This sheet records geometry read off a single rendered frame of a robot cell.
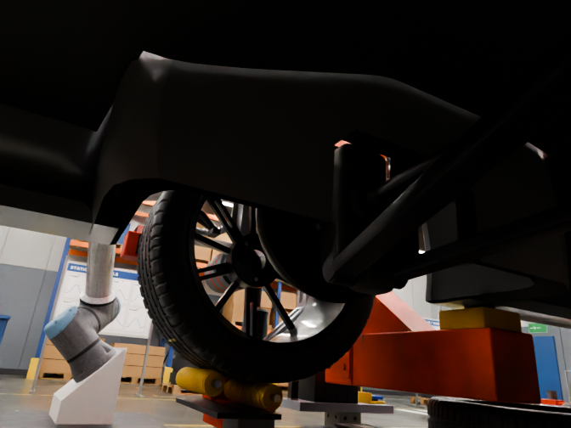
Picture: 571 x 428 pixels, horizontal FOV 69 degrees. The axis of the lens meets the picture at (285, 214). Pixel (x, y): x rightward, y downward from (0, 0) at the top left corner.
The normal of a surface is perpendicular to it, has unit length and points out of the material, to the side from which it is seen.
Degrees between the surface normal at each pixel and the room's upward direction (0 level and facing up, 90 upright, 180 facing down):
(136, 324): 90
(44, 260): 90
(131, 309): 90
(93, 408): 90
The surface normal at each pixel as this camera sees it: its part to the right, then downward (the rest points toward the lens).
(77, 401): 0.54, -0.25
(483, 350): -0.88, -0.22
